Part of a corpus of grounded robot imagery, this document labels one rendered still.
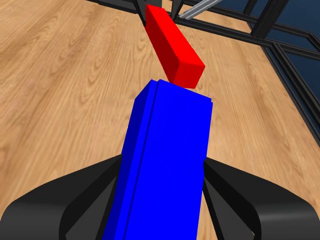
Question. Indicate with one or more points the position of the blue hollow socket block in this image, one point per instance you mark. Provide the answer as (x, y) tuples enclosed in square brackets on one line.
[(165, 162)]

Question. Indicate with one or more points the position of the thin red peg bar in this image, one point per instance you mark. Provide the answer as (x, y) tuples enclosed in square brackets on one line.
[(172, 42)]

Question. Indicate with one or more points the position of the silver aluminium bar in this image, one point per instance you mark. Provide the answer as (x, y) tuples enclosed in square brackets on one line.
[(197, 8)]

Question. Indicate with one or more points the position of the black table frame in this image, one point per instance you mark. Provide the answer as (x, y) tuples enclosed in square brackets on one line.
[(287, 65)]

